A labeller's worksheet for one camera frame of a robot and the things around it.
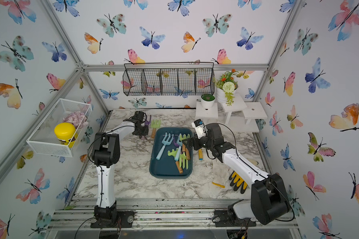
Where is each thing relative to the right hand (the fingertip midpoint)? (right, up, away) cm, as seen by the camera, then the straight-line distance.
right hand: (190, 136), depth 82 cm
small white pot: (+11, +22, +13) cm, 28 cm away
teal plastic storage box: (-13, -15, +13) cm, 23 cm away
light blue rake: (-6, -6, +19) cm, 21 cm away
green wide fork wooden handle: (-25, +7, +32) cm, 41 cm away
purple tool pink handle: (-9, -7, +19) cm, 22 cm away
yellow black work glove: (+26, -26, +2) cm, 37 cm away
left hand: (-32, +3, +27) cm, 41 cm away
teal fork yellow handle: (+7, -12, +14) cm, 20 cm away
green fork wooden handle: (-4, -14, +11) cm, 18 cm away
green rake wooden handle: (-4, -8, +14) cm, 17 cm away
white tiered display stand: (+36, +12, +35) cm, 52 cm away
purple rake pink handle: (-28, +8, +16) cm, 33 cm away
